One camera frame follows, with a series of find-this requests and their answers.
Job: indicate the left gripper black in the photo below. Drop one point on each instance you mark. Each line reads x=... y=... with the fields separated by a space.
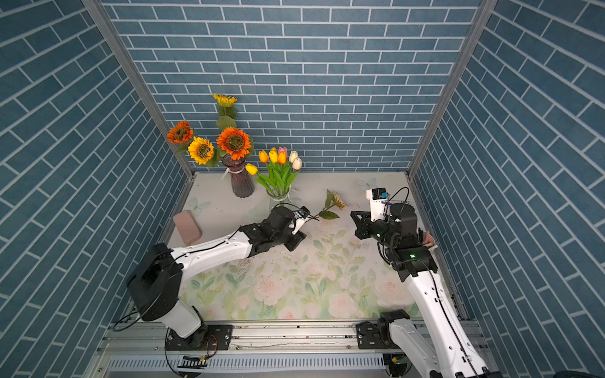
x=295 y=240

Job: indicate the yellow sunflower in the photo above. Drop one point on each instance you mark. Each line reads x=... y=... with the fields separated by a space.
x=203 y=152
x=227 y=113

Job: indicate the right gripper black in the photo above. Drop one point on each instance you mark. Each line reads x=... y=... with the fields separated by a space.
x=362 y=224

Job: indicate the orange yellow tulip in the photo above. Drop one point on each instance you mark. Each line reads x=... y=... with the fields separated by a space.
x=273 y=173

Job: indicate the pink rectangular box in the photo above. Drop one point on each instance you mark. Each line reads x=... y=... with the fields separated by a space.
x=187 y=227

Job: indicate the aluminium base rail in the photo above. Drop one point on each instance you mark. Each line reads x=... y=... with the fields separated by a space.
x=251 y=349

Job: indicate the beige daisy flower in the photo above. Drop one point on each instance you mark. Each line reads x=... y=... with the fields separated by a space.
x=326 y=213

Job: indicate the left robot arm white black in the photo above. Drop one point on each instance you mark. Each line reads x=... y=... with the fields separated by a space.
x=155 y=283

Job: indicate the orange gerbera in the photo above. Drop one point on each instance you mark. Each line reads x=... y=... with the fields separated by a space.
x=235 y=142
x=181 y=135

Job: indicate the red orange tulip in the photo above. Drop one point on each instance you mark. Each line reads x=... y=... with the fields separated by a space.
x=284 y=170

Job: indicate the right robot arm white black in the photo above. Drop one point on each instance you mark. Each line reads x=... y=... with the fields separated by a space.
x=448 y=352

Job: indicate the white tulip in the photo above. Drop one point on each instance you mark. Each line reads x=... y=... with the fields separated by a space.
x=292 y=156

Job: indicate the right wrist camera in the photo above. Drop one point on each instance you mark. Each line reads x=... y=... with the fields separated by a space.
x=378 y=198

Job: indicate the clear glass vase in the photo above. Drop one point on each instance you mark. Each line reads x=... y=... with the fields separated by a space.
x=275 y=200

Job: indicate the purple glass vase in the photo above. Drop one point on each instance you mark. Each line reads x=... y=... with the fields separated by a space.
x=242 y=184

